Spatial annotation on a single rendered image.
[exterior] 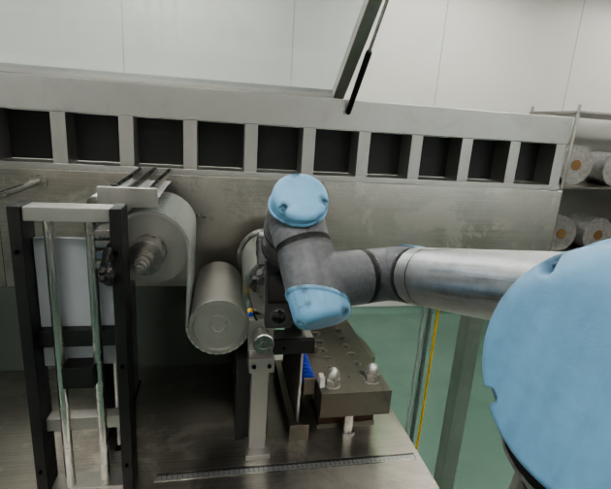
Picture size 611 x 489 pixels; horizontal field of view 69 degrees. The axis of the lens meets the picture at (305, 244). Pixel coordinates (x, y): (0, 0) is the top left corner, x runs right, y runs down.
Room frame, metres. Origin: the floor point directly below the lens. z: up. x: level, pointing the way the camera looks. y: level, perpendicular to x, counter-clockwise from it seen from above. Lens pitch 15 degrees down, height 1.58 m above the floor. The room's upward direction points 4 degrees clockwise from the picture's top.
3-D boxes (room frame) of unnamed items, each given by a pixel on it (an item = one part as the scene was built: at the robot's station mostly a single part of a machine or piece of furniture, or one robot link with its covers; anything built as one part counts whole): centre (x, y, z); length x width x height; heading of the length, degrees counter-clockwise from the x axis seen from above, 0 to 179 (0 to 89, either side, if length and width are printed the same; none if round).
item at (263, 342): (0.77, 0.07, 1.18); 0.04 x 0.02 x 0.04; 102
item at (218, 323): (0.95, 0.19, 1.17); 0.26 x 0.12 x 0.12; 12
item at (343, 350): (1.05, -0.09, 1.00); 0.40 x 0.16 x 0.06; 12
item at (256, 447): (0.81, 0.08, 1.05); 0.06 x 0.05 x 0.31; 12
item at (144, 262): (0.72, 0.28, 1.33); 0.06 x 0.03 x 0.03; 12
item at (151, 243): (0.78, 0.29, 1.33); 0.06 x 0.06 x 0.06; 12
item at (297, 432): (0.99, 0.02, 0.92); 0.28 x 0.04 x 0.04; 12
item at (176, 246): (0.93, 0.32, 1.33); 0.25 x 0.14 x 0.14; 12
